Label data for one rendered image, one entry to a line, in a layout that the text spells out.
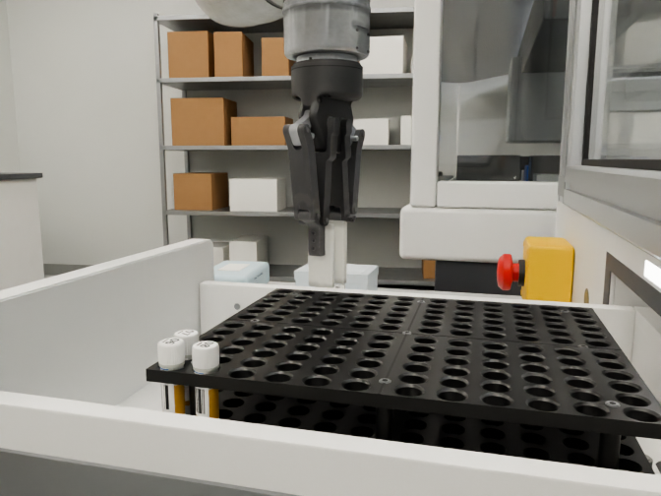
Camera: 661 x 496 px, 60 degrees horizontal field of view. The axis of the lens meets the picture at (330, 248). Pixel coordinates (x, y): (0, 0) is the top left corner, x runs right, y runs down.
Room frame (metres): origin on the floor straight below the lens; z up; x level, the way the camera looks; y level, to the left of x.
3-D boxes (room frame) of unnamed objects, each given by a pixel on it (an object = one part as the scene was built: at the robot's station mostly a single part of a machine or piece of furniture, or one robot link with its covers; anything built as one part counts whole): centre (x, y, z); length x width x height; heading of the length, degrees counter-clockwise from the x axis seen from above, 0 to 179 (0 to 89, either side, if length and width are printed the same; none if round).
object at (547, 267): (0.60, -0.23, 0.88); 0.07 x 0.05 x 0.07; 165
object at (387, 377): (0.31, -0.04, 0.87); 0.22 x 0.18 x 0.06; 75
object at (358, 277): (0.97, -0.01, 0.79); 0.13 x 0.09 x 0.05; 74
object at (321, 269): (0.61, 0.01, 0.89); 0.03 x 0.01 x 0.07; 59
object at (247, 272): (1.01, 0.17, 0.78); 0.15 x 0.10 x 0.04; 171
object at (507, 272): (0.61, -0.20, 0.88); 0.04 x 0.03 x 0.04; 165
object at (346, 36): (0.62, 0.00, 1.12); 0.09 x 0.09 x 0.06
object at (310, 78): (0.62, 0.00, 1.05); 0.08 x 0.07 x 0.09; 149
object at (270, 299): (0.34, 0.05, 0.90); 0.18 x 0.02 x 0.01; 165
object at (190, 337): (0.28, 0.07, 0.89); 0.01 x 0.01 x 0.05
